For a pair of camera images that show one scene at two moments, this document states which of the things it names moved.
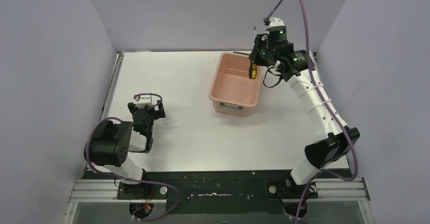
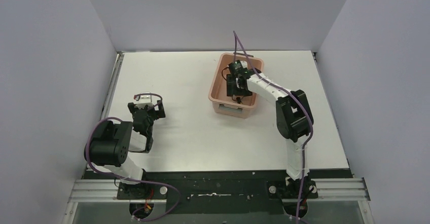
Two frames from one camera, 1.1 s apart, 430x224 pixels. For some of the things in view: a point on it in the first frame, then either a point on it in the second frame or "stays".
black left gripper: x=147 y=111 stays
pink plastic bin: x=233 y=92 stays
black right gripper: x=255 y=54 -> x=233 y=86
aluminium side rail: x=112 y=84 stays
